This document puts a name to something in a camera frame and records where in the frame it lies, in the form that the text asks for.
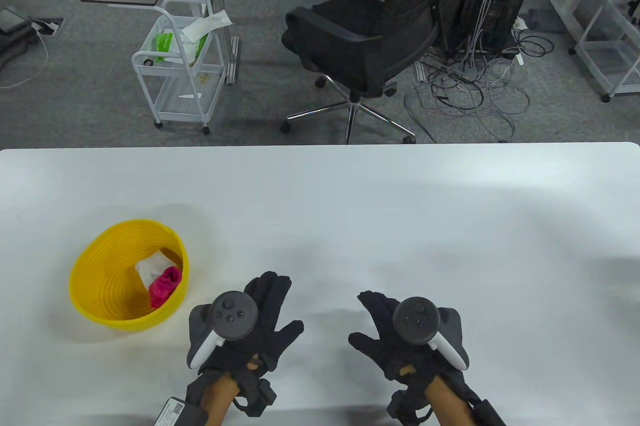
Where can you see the person's right hand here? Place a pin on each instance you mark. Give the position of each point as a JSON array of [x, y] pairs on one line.
[[382, 331]]

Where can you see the person's left hand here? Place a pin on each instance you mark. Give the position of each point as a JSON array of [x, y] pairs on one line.
[[272, 326]]

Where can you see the pink sock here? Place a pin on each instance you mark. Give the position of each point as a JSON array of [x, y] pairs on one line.
[[164, 286]]

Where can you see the white sock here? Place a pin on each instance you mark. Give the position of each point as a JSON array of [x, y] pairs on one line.
[[150, 268]]

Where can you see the person's left forearm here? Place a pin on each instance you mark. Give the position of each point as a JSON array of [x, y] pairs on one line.
[[220, 401]]

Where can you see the person's right forearm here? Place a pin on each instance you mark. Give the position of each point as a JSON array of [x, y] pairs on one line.
[[450, 403]]

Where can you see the grey white right hand controller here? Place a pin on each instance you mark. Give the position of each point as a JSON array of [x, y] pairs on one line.
[[417, 318]]

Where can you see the yellow ribbed basket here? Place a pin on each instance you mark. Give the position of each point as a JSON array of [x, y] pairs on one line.
[[110, 296]]

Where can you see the black office chair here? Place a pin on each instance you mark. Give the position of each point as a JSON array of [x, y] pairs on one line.
[[350, 31]]

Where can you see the green packet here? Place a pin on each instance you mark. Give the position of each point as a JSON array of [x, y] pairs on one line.
[[164, 44]]

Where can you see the white paper sheet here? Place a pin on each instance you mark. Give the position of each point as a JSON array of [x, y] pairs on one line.
[[210, 24]]

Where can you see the white power strip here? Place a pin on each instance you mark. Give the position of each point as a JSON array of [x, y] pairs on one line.
[[520, 24]]

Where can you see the white metal rack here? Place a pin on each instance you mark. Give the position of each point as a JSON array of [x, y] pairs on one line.
[[595, 64]]

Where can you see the floor outlet box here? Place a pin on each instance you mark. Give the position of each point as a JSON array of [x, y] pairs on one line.
[[47, 26]]

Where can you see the black equipment pile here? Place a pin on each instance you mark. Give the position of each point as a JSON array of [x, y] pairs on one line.
[[12, 41]]

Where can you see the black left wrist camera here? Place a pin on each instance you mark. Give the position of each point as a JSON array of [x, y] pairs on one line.
[[177, 412]]

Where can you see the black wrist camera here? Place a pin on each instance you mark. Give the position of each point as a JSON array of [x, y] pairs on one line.
[[177, 412], [490, 413]]

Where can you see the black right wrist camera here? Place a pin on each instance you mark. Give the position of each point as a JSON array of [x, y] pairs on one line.
[[490, 413]]

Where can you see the white desk leg frame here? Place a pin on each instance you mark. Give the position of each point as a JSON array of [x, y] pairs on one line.
[[562, 9]]

